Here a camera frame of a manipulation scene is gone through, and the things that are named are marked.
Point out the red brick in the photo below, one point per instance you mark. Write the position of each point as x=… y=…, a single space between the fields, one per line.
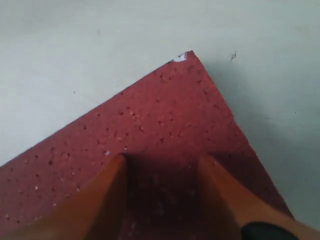
x=163 y=124

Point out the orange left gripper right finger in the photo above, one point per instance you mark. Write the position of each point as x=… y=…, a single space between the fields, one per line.
x=235 y=213

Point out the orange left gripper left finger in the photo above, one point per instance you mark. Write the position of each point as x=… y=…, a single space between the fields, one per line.
x=96 y=212

